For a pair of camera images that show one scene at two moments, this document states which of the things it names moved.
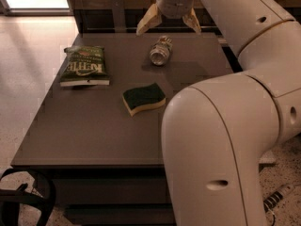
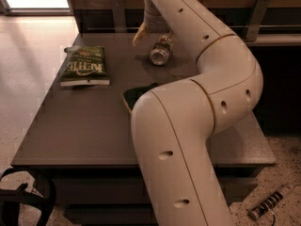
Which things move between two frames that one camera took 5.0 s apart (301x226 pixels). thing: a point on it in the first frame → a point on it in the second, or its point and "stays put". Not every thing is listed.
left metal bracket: x=118 y=14 stays put
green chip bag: x=85 y=66 stays put
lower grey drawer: x=120 y=214 stays put
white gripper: x=174 y=6 → x=157 y=24
